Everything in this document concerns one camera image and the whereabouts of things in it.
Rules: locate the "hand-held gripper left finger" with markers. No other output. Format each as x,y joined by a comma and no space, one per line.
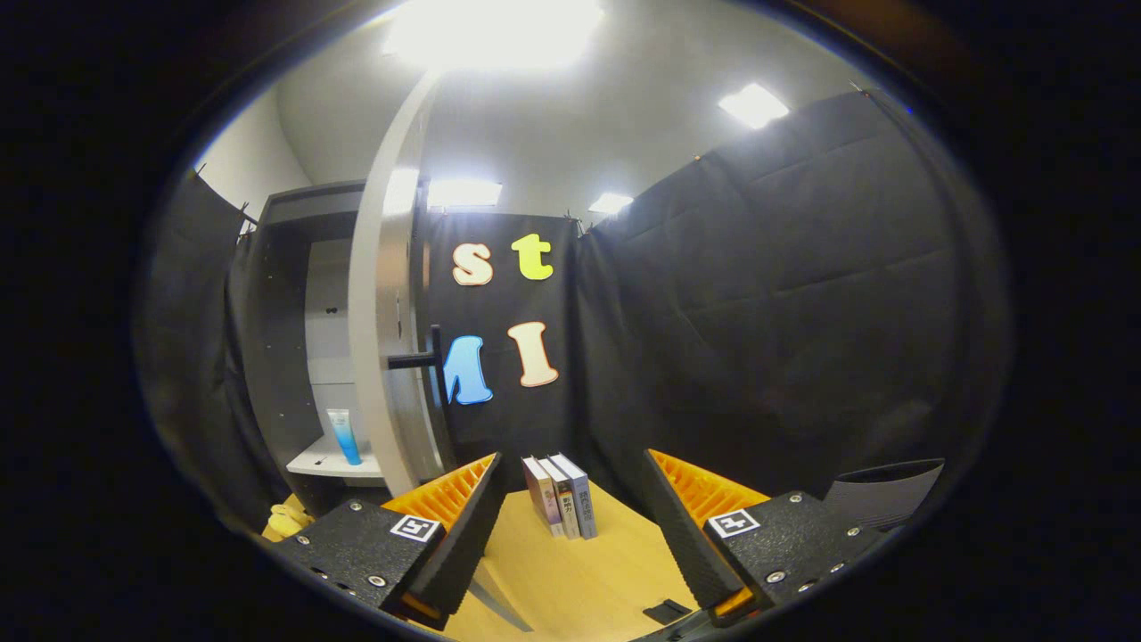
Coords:
468,535

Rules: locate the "large ceiling light panel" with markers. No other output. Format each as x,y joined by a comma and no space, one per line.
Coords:
495,31

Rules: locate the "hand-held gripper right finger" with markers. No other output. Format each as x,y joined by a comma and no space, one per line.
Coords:
685,535

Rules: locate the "small black flat object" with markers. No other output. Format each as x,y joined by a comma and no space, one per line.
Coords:
667,612

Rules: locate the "black ribbed chair part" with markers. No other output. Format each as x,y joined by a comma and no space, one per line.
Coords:
882,495

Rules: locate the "rectangular ceiling light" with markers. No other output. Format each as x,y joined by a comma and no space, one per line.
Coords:
611,203
463,192
753,105

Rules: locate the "blue grey book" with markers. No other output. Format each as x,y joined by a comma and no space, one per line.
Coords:
584,504

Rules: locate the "dark grey cabinet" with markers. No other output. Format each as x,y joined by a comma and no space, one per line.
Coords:
276,357

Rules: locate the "white blue cosmetic tube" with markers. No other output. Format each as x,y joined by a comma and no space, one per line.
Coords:
343,437

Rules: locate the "yellow soft toy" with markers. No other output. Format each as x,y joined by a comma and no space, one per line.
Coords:
285,522

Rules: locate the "pink spine book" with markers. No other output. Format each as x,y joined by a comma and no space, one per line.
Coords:
539,495

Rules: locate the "white spine book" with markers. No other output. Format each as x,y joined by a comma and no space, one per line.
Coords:
563,508

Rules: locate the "beige cabinet door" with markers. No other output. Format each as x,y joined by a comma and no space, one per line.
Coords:
374,357

